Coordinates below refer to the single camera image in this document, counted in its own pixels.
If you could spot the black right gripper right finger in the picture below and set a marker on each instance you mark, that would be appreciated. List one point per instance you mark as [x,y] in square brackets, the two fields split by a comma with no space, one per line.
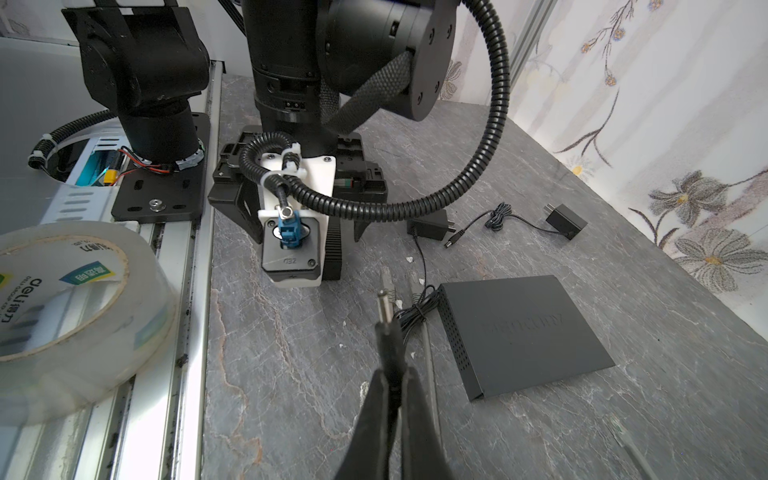
[422,456]

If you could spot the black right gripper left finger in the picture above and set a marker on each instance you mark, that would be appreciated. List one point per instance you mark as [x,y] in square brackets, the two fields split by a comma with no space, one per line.
[367,456]

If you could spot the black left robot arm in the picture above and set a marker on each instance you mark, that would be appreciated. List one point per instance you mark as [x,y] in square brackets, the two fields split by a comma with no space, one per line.
[321,70]

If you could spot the clear tape roll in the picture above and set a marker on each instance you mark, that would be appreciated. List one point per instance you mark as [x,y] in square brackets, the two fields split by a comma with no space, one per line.
[84,305]

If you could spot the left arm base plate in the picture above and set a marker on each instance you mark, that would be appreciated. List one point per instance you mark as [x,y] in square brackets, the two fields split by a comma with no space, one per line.
[162,192]

